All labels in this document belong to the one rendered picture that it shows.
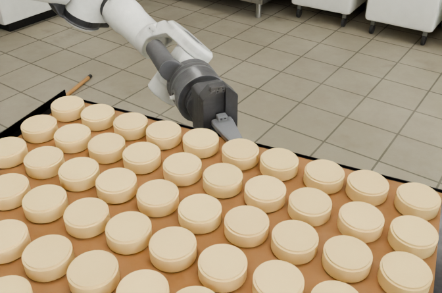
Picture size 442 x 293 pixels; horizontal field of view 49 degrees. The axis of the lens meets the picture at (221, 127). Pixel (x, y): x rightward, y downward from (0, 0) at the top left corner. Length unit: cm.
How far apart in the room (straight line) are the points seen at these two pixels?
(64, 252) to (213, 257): 15
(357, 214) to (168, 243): 21
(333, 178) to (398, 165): 200
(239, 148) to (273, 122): 216
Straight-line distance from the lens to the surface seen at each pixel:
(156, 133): 69
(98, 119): 73
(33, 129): 74
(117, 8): 98
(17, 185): 64
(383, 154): 267
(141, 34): 93
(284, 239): 53
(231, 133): 70
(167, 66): 82
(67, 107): 78
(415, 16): 393
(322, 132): 276
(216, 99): 72
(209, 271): 50
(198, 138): 67
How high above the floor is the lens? 149
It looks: 33 degrees down
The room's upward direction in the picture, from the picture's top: straight up
